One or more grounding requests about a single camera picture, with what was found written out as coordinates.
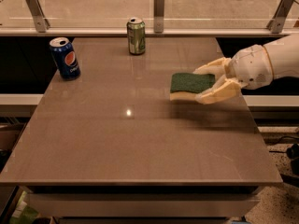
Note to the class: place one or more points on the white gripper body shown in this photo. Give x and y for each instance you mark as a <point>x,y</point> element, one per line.
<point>252,66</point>

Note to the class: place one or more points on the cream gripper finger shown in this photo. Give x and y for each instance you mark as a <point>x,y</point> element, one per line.
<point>223,89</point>
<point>217,68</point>

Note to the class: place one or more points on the green and yellow sponge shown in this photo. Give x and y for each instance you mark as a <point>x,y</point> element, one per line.
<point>185,86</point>

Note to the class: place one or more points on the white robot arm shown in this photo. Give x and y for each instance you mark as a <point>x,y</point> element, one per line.
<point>283,55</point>

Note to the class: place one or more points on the green soda can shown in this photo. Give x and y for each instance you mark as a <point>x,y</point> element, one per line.
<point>136,36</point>

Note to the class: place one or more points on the blue Pepsi can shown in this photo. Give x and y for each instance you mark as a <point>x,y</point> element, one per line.
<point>64,57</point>

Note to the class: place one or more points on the glass barrier panel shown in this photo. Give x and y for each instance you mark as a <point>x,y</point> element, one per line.
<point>178,14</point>

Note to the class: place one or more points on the white table drawer front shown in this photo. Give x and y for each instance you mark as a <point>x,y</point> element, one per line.
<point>142,205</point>

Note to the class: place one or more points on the green packaging under table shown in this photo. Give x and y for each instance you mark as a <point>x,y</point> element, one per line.
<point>23,212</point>

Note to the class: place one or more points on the right metal bracket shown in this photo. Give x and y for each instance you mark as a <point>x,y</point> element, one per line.
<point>276,24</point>

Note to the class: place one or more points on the metal bracket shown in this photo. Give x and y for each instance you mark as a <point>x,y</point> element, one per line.
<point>158,16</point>
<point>276,24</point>
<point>40,21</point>

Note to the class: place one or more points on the middle metal bracket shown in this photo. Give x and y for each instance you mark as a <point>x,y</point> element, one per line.
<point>158,16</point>

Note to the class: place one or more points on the left metal bracket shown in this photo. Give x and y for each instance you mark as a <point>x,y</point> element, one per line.
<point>40,21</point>

